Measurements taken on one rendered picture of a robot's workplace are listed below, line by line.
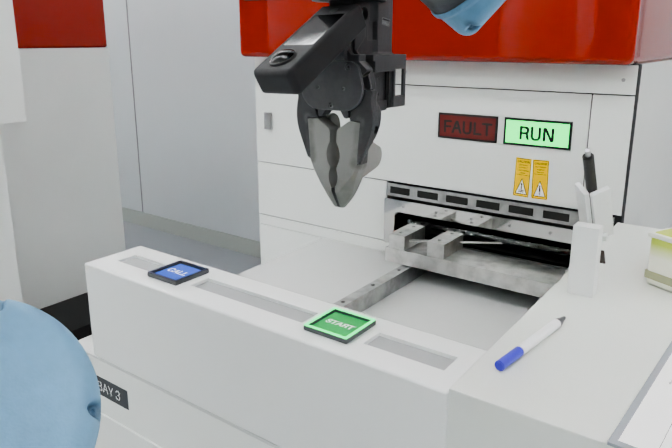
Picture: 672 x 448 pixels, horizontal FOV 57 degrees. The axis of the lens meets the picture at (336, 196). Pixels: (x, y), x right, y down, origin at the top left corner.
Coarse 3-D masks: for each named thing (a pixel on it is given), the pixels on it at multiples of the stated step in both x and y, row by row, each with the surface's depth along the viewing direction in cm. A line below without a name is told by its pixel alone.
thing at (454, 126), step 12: (444, 120) 118; (456, 120) 116; (468, 120) 115; (480, 120) 113; (492, 120) 112; (444, 132) 118; (456, 132) 117; (468, 132) 115; (480, 132) 114; (492, 132) 112
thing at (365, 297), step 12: (384, 276) 110; (396, 276) 111; (408, 276) 115; (360, 288) 105; (372, 288) 105; (384, 288) 108; (396, 288) 112; (348, 300) 100; (360, 300) 102; (372, 300) 105
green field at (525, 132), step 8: (512, 120) 110; (512, 128) 110; (520, 128) 109; (528, 128) 108; (536, 128) 108; (544, 128) 107; (552, 128) 106; (560, 128) 105; (568, 128) 104; (512, 136) 110; (520, 136) 110; (528, 136) 109; (536, 136) 108; (544, 136) 107; (552, 136) 106; (560, 136) 105; (568, 136) 105; (536, 144) 108; (544, 144) 107; (552, 144) 106; (560, 144) 106
